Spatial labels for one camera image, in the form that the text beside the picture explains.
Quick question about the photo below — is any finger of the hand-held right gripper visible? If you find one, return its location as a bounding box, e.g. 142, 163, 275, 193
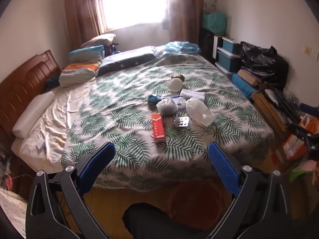
300, 103, 319, 117
288, 123, 319, 140

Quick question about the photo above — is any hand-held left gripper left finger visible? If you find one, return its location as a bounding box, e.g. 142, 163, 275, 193
25, 142, 116, 239

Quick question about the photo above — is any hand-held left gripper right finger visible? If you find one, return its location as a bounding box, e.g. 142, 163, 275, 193
208, 141, 292, 239

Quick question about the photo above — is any red plastic basin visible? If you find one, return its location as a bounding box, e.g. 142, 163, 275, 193
167, 180, 226, 229

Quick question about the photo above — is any silver pill blister pack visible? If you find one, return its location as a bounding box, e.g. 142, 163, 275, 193
174, 116, 191, 129

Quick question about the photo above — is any white plastic bag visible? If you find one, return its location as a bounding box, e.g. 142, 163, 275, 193
186, 98, 215, 125

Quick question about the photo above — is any orange cardboard box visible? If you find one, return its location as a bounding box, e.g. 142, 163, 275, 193
152, 113, 166, 140

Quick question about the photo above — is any white packet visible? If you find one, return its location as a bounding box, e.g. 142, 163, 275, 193
180, 90, 205, 102

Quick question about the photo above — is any blue and white medicine box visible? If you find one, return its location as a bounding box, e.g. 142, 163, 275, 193
161, 95, 187, 110

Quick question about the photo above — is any clear plastic bag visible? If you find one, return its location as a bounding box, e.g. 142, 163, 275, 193
156, 98, 179, 115

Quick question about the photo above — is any black tripod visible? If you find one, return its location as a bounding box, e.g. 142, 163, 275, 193
264, 87, 302, 120

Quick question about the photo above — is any green bag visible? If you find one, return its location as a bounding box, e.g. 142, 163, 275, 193
289, 169, 307, 183

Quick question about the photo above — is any large cardboard box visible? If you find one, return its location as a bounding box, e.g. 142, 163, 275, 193
251, 92, 292, 136

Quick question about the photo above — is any leaf print bedspread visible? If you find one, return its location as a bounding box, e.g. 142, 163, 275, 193
61, 46, 275, 192

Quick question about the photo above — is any white bed sheet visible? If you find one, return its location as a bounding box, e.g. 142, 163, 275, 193
11, 80, 100, 170

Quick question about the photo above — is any long cardboard box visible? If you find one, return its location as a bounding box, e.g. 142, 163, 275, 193
237, 69, 268, 88

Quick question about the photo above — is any black garbage bag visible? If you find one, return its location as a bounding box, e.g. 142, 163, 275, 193
240, 41, 289, 90

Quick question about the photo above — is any long blue box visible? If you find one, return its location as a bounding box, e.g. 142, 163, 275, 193
231, 73, 258, 100

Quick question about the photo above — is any dark blue foil wrapper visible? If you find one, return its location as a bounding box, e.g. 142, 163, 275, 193
148, 94, 162, 105

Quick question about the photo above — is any white pillow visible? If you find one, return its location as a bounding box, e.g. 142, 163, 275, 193
12, 91, 55, 138

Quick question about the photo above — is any white plastic bowl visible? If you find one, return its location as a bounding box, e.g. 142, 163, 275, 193
167, 78, 184, 92

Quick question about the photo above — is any dark blue cloth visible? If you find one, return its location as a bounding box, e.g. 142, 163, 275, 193
46, 76, 62, 89

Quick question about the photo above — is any navy triangle print pillow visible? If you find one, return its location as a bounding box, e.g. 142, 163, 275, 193
96, 46, 156, 77

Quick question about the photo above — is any printed white cloth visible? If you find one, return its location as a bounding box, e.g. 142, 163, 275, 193
0, 188, 28, 239

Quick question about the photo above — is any blue striped folded blanket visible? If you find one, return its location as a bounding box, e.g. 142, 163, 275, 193
68, 45, 105, 64

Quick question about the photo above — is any wooden headboard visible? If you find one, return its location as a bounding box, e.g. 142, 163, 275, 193
0, 50, 62, 140

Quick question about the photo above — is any black cabinet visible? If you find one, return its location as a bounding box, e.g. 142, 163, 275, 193
198, 27, 217, 63

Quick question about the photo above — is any beige pillow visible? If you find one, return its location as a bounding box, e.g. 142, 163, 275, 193
81, 33, 117, 49

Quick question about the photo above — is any light blue plastic bag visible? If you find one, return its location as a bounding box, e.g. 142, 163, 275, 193
165, 41, 201, 54

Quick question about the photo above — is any teal plastic bag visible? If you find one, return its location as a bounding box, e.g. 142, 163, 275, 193
202, 12, 228, 36

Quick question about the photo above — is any brown curtain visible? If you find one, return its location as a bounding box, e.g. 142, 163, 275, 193
167, 0, 205, 47
64, 0, 101, 51

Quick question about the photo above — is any window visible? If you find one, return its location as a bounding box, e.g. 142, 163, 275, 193
96, 0, 170, 29

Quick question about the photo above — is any wall switch plate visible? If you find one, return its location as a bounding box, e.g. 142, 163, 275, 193
305, 45, 319, 62

